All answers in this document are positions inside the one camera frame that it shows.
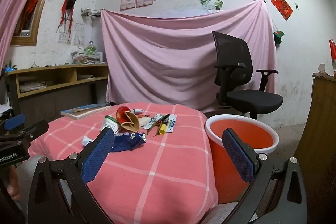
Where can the stack of books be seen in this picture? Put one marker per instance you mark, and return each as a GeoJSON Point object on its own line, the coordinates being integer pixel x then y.
{"type": "Point", "coordinates": [88, 58]}

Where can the yellow capped marker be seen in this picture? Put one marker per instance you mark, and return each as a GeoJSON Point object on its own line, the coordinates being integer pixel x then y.
{"type": "Point", "coordinates": [162, 130]}

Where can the pile of papers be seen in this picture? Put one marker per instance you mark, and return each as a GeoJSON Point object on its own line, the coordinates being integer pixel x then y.
{"type": "Point", "coordinates": [32, 87]}
{"type": "Point", "coordinates": [85, 76]}

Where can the orange bucket with white rim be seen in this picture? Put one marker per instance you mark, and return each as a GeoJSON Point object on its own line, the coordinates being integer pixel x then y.
{"type": "Point", "coordinates": [244, 134]}

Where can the small white tube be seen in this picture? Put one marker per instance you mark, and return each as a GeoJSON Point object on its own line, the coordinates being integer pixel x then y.
{"type": "Point", "coordinates": [137, 110]}

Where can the paper wall calendar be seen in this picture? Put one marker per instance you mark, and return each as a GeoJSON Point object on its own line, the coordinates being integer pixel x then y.
{"type": "Point", "coordinates": [77, 35]}

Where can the pink checked tablecloth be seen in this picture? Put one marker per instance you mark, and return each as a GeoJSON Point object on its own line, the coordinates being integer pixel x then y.
{"type": "Point", "coordinates": [157, 174]}

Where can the crushed red paper cup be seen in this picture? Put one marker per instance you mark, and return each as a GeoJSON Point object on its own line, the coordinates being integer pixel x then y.
{"type": "Point", "coordinates": [127, 120]}

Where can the red paper wall poster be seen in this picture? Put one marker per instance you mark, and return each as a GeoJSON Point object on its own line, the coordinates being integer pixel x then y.
{"type": "Point", "coordinates": [281, 6]}

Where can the blue snack wrapper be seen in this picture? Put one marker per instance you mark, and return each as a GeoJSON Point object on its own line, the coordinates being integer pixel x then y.
{"type": "Point", "coordinates": [126, 141]}

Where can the red hanging ornament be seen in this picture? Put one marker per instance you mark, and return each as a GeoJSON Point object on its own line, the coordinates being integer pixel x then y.
{"type": "Point", "coordinates": [332, 49]}

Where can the beige paper piece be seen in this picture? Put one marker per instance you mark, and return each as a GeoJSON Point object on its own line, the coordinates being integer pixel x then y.
{"type": "Point", "coordinates": [143, 121]}

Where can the wooden shelf desk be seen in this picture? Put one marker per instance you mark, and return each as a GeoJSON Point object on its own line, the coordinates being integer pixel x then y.
{"type": "Point", "coordinates": [52, 106]}

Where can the white tissue box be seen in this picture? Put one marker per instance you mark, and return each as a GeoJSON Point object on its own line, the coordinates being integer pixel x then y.
{"type": "Point", "coordinates": [77, 50]}

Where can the green plant leaves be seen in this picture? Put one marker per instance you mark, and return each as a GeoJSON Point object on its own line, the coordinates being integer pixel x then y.
{"type": "Point", "coordinates": [10, 67]}

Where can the blue cartoon cover book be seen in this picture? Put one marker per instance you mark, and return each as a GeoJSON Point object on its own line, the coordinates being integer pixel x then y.
{"type": "Point", "coordinates": [84, 110]}

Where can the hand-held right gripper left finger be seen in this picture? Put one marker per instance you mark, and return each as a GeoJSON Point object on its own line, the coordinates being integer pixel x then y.
{"type": "Point", "coordinates": [99, 153]}

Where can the brown wooden cabinet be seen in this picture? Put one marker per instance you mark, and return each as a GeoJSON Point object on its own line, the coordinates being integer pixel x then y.
{"type": "Point", "coordinates": [323, 121]}

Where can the glass jar of green candy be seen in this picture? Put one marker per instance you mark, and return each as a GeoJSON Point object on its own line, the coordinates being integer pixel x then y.
{"type": "Point", "coordinates": [90, 48]}

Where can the beige curved object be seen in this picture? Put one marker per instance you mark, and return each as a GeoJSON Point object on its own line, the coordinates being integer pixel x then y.
{"type": "Point", "coordinates": [322, 70]}

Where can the pink hanging sheet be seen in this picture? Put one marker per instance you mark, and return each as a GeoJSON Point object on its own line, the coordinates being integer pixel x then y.
{"type": "Point", "coordinates": [170, 56]}

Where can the green and white small box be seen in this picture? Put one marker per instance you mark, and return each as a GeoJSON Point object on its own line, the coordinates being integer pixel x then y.
{"type": "Point", "coordinates": [108, 124]}

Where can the person's left hand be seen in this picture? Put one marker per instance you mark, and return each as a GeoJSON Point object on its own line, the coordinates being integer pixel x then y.
{"type": "Point", "coordinates": [13, 188]}

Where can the white paper sheet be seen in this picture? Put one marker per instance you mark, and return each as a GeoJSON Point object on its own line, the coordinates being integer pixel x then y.
{"type": "Point", "coordinates": [5, 109]}

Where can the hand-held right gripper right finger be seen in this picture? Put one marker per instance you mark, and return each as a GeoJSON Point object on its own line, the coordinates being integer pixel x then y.
{"type": "Point", "coordinates": [239, 158]}

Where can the black mesh office chair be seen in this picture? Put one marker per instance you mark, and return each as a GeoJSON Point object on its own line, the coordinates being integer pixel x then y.
{"type": "Point", "coordinates": [252, 99]}

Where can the white paper scrap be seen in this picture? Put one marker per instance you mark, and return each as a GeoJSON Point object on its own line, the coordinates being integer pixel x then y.
{"type": "Point", "coordinates": [88, 141]}

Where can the white and blue toothpaste tube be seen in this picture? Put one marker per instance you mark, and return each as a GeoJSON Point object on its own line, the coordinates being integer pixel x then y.
{"type": "Point", "coordinates": [152, 121]}

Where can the green hanging hat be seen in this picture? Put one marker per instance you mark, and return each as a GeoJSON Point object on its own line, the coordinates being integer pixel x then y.
{"type": "Point", "coordinates": [278, 37]}

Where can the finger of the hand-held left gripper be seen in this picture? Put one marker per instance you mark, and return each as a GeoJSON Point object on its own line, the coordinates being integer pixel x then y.
{"type": "Point", "coordinates": [14, 121]}
{"type": "Point", "coordinates": [34, 130]}

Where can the red and black tassel decoration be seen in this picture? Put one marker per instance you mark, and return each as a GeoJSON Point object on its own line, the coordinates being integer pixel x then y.
{"type": "Point", "coordinates": [67, 7]}

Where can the blue and white sachet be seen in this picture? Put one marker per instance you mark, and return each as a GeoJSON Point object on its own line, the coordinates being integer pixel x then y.
{"type": "Point", "coordinates": [171, 123]}

